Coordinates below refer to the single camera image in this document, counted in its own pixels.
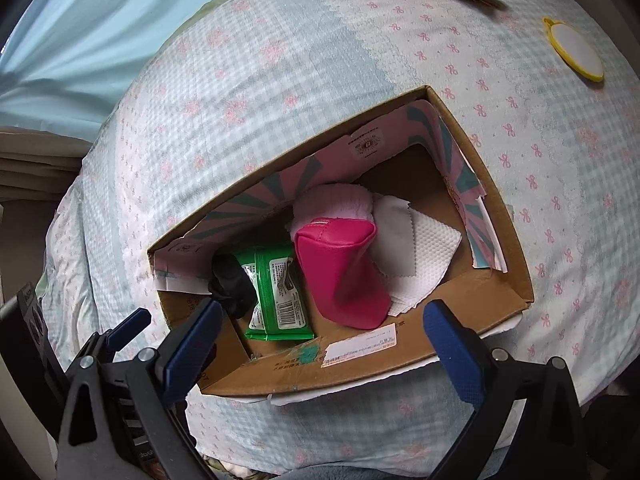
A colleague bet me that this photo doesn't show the small black object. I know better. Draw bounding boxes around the small black object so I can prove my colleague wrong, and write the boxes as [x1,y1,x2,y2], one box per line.
[208,249,258,318]

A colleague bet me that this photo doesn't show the green wet wipes pack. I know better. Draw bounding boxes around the green wet wipes pack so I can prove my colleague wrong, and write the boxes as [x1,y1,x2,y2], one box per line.
[234,242,316,341]

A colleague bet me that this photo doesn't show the white dotted paper towel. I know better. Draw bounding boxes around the white dotted paper towel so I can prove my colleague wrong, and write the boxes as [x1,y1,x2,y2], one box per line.
[385,209,462,316]

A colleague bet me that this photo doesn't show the magenta zip pouch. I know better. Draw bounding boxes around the magenta zip pouch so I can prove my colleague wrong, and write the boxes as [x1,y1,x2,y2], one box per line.
[294,218,390,330]

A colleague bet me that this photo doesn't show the pink fluffy scrunchie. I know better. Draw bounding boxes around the pink fluffy scrunchie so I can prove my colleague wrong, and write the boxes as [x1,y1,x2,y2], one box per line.
[290,183,373,237]

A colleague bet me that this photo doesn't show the yellow rimmed white mesh pad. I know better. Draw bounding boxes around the yellow rimmed white mesh pad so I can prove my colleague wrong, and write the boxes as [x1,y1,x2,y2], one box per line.
[542,18,604,84]

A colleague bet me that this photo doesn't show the grey microfibre cloth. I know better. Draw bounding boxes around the grey microfibre cloth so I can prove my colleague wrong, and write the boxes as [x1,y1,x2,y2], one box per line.
[371,195,416,278]

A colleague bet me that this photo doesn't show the cardboard box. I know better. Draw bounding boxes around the cardboard box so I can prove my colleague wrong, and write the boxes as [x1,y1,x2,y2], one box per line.
[150,87,534,398]

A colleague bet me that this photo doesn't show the beige pleated curtain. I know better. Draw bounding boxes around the beige pleated curtain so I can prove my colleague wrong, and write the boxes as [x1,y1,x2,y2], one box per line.
[0,126,91,203]

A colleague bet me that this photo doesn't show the checked floral bedspread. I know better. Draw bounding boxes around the checked floral bedspread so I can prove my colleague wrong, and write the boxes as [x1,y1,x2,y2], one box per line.
[37,0,640,478]

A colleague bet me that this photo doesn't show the light blue curtain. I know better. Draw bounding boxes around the light blue curtain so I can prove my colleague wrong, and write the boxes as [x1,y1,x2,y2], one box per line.
[1,0,210,142]

